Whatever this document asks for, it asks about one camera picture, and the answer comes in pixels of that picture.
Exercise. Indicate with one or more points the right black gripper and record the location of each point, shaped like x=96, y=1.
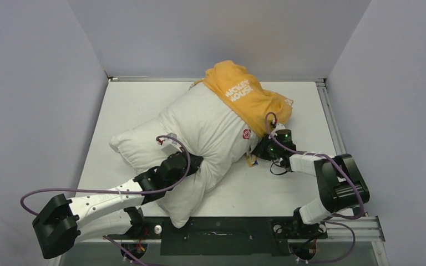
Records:
x=260, y=151

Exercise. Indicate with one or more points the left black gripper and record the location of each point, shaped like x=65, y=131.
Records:
x=194, y=162

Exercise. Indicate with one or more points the white pillow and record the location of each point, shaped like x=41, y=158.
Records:
x=208, y=128

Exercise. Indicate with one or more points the yellow and blue pillowcase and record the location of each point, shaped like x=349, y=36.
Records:
x=244, y=95

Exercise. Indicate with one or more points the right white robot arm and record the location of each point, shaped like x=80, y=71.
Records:
x=339, y=182

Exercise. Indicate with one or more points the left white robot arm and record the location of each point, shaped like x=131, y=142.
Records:
x=63, y=221

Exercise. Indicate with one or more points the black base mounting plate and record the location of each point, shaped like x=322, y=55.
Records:
x=218, y=245

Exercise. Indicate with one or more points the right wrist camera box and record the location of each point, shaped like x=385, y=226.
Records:
x=276, y=126

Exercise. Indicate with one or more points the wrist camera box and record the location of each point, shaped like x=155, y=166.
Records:
x=169, y=145
x=276, y=126

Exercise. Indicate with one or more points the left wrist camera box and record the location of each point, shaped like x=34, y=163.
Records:
x=169, y=145

